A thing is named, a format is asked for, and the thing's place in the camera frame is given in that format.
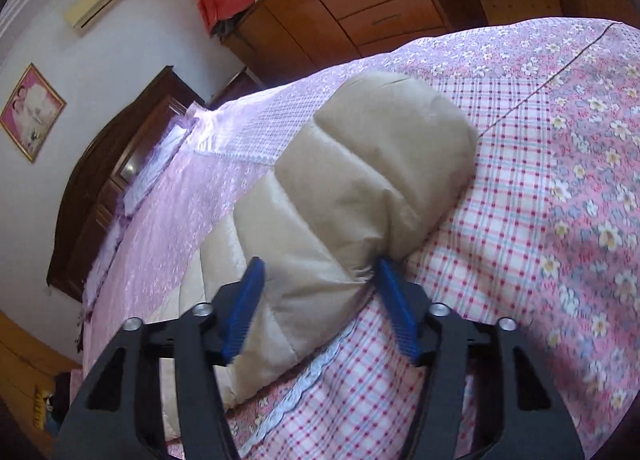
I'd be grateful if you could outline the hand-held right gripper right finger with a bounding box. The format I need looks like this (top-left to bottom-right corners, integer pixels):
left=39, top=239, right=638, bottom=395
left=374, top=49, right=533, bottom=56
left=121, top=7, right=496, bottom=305
left=375, top=256, right=586, bottom=460

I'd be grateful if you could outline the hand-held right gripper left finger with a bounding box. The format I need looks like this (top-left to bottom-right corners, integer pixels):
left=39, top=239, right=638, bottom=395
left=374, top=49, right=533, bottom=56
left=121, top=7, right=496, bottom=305
left=50, top=256, right=266, bottom=460

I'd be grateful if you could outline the beige puffer jacket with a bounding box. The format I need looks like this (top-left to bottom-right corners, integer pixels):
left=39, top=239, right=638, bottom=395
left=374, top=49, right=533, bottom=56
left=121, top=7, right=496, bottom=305
left=177, top=71, right=478, bottom=408

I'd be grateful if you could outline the lilac satin bedspread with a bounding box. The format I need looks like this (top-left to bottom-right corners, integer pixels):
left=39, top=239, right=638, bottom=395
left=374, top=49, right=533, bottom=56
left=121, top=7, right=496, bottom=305
left=80, top=78, right=346, bottom=341

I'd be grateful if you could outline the lilac pillow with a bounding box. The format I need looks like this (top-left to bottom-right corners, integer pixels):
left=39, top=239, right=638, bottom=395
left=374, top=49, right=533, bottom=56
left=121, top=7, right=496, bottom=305
left=122, top=125, right=193, bottom=216

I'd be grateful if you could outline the pink floral plaid bedsheet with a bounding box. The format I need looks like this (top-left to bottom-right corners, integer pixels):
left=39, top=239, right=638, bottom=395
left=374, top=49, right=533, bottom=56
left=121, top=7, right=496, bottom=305
left=165, top=18, right=640, bottom=460

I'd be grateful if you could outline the dark wooden headboard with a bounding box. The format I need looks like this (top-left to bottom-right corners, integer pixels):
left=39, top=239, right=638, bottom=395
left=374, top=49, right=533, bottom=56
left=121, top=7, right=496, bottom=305
left=46, top=65, right=206, bottom=301

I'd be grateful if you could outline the dark wooden nightstand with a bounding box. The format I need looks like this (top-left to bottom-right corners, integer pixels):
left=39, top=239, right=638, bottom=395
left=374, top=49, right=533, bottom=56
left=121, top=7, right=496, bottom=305
left=205, top=68, right=266, bottom=108

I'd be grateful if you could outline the orange wooden wardrobe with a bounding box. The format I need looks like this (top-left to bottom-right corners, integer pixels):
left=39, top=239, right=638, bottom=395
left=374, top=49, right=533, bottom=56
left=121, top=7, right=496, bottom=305
left=0, top=310, right=81, bottom=446

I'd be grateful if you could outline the yellow toy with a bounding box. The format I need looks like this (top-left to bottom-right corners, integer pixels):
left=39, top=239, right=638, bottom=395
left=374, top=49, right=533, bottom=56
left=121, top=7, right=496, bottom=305
left=32, top=387, right=57, bottom=430

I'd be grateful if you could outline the pink framed picture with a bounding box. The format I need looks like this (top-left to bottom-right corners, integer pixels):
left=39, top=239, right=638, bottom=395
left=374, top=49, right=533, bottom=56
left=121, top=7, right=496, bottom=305
left=0, top=63, right=67, bottom=163

